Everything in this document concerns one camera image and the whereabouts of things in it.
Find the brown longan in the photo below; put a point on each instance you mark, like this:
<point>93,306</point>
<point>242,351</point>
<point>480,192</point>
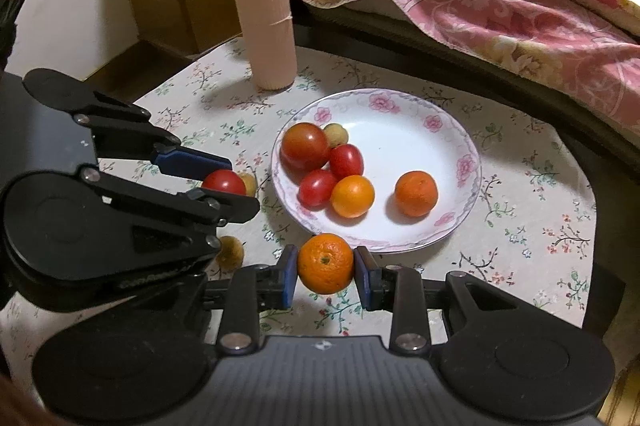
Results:
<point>249,185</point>
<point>335,133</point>
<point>231,253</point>

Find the white floral-rim plate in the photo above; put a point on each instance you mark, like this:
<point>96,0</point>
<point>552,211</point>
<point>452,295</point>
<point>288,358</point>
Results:
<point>400,140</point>

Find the oblong red cherry tomato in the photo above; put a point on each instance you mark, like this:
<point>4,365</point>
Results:
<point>346,160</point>

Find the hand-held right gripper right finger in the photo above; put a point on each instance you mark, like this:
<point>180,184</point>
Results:
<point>364,278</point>

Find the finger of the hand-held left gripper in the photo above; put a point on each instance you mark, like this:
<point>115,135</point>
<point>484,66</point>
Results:
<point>225,208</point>
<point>195,161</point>

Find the orange mandarin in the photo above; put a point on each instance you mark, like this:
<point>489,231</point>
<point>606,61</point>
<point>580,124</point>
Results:
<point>416,194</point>
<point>326,263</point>

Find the large red tomato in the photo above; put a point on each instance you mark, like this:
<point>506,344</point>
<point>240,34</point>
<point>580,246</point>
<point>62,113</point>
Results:
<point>304,146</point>

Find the pink ribbed bottle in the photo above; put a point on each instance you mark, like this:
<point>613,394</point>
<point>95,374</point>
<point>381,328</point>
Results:
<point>262,15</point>

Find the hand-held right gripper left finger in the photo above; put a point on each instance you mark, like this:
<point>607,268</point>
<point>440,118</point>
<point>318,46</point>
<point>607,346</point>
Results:
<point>288,278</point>

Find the white floral tablecloth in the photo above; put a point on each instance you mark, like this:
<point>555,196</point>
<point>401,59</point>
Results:
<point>525,231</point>

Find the black round table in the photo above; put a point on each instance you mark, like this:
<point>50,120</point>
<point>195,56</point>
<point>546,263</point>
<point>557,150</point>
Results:
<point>450,75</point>

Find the orange cherry tomato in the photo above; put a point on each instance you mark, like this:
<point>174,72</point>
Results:
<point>353,197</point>

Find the pink floral bed sheet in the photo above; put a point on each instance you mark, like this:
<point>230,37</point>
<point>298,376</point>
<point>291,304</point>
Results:
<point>500,20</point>

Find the round red cherry tomato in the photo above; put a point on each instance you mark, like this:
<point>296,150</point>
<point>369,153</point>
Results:
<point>223,182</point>
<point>316,189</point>

